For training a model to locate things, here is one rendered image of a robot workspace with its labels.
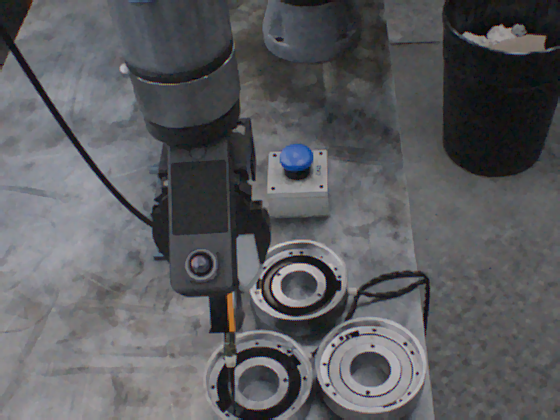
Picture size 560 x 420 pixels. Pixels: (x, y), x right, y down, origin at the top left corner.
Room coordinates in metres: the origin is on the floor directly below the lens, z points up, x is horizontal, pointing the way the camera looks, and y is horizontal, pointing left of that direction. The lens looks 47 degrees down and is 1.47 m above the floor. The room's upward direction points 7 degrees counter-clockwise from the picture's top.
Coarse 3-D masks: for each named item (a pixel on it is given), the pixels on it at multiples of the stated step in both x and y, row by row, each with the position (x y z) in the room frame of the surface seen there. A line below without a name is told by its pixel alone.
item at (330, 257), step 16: (304, 240) 0.54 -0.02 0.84; (272, 256) 0.53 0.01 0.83; (336, 256) 0.51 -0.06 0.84; (288, 272) 0.50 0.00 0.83; (304, 272) 0.50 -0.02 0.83; (320, 272) 0.50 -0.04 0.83; (336, 272) 0.50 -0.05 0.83; (272, 288) 0.49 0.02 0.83; (288, 288) 0.50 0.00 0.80; (320, 288) 0.48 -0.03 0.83; (256, 304) 0.46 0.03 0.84; (288, 304) 0.46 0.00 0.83; (304, 304) 0.46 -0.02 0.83; (336, 304) 0.45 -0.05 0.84; (272, 320) 0.44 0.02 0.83; (288, 320) 0.44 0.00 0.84; (304, 320) 0.43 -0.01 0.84; (320, 320) 0.44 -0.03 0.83; (304, 336) 0.44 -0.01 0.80
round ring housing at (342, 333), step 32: (352, 320) 0.43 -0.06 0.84; (384, 320) 0.42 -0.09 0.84; (320, 352) 0.39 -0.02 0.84; (352, 352) 0.40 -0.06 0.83; (384, 352) 0.39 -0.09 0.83; (416, 352) 0.39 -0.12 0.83; (320, 384) 0.36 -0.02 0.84; (352, 384) 0.36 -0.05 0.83; (384, 384) 0.36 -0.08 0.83; (416, 384) 0.35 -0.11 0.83; (352, 416) 0.33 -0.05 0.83; (384, 416) 0.32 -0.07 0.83
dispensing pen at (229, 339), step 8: (208, 296) 0.40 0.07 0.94; (216, 296) 0.40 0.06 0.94; (224, 296) 0.40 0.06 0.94; (216, 304) 0.39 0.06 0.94; (224, 304) 0.39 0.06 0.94; (216, 312) 0.39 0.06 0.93; (224, 312) 0.39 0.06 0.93; (216, 320) 0.39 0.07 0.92; (224, 320) 0.38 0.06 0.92; (216, 328) 0.38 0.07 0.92; (224, 328) 0.38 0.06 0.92; (224, 336) 0.39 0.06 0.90; (232, 336) 0.39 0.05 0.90; (224, 344) 0.38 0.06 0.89; (232, 344) 0.38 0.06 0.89; (224, 352) 0.38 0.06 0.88; (232, 352) 0.38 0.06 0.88; (232, 360) 0.37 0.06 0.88; (232, 368) 0.37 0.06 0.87; (232, 376) 0.36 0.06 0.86; (232, 384) 0.36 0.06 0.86; (232, 392) 0.36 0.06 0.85
